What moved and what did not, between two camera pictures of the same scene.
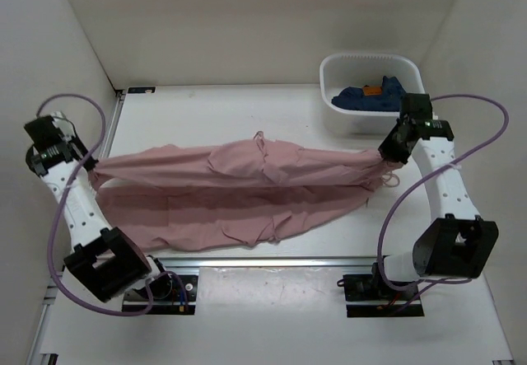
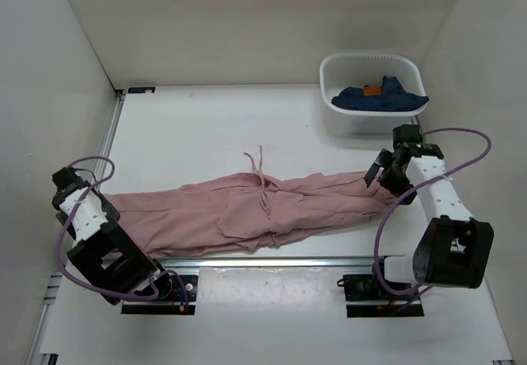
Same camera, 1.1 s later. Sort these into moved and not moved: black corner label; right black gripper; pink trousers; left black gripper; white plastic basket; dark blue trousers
Moved: right black gripper; pink trousers; left black gripper
Not moved: black corner label; dark blue trousers; white plastic basket
